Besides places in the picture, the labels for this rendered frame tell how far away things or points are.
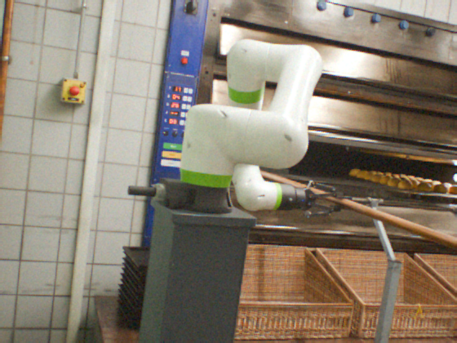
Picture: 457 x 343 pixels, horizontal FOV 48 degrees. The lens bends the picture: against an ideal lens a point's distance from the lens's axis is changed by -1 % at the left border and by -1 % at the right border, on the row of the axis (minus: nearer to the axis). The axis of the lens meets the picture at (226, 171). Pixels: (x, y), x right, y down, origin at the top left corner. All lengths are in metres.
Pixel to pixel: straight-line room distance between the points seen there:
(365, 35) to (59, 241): 1.77
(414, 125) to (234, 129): 1.86
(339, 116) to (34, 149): 1.45
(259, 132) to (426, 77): 1.90
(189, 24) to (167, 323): 1.48
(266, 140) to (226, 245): 0.26
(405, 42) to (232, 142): 1.86
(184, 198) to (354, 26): 1.74
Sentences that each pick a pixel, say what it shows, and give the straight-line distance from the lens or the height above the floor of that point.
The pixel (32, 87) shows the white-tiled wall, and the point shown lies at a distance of 2.29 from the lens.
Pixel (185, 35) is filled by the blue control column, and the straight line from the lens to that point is 2.34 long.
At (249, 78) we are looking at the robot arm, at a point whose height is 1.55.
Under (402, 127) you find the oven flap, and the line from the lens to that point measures 2.86.
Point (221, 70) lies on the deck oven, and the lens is 2.41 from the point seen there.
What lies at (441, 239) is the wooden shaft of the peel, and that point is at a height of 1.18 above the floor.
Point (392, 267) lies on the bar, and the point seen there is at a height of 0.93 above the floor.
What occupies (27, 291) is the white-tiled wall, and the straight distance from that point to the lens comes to 2.43.
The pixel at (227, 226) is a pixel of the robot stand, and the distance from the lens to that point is 1.19.
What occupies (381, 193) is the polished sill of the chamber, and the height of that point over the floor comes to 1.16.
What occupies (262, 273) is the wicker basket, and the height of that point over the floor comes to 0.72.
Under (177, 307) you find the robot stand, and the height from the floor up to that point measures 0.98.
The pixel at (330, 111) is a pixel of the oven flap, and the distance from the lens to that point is 2.63.
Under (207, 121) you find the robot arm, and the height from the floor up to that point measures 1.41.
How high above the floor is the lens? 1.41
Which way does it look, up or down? 5 degrees down
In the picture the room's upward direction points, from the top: 8 degrees clockwise
